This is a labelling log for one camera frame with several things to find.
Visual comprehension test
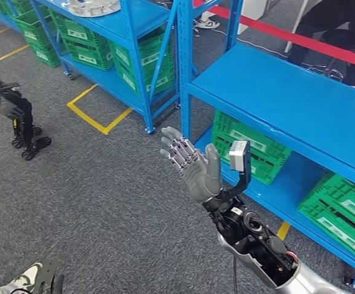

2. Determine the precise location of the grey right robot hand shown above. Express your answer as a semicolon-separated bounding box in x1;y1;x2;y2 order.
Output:
160;126;222;203

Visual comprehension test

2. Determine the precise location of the blue metal shelf rack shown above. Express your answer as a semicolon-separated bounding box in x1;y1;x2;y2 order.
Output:
176;0;355;294
0;0;196;135

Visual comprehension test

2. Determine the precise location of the person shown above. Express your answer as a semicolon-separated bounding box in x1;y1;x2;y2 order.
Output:
288;0;355;88
194;11;221;30

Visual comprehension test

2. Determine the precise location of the red barrier belt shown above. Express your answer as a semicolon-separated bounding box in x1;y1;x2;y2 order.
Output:
193;0;355;72

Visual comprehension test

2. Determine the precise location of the black stool chrome base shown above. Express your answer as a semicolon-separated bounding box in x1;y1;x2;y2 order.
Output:
307;64;345;84

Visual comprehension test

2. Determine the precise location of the silver wheel hubcap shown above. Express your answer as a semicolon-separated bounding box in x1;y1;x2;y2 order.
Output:
64;0;122;18

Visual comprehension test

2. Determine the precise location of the black humanoid robot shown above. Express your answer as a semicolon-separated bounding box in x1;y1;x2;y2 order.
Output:
0;70;52;161

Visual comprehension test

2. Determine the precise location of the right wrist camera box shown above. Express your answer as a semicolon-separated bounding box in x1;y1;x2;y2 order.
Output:
229;140;252;186

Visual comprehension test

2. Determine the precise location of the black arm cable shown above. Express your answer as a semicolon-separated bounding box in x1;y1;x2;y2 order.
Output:
233;256;239;294

